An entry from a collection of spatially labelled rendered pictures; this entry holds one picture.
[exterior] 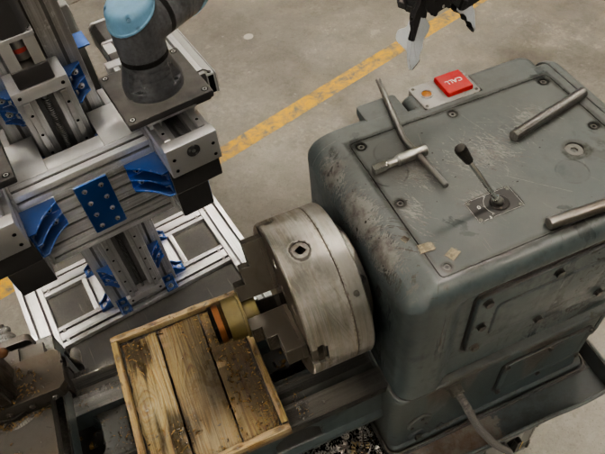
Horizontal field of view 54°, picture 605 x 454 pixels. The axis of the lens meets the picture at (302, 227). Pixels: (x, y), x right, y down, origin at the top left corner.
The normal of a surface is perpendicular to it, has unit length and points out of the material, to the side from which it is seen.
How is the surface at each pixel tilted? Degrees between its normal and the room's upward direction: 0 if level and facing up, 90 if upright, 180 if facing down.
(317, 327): 56
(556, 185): 0
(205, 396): 0
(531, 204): 0
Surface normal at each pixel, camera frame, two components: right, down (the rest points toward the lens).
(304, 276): 0.08, -0.29
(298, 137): -0.07, -0.62
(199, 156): 0.52, 0.65
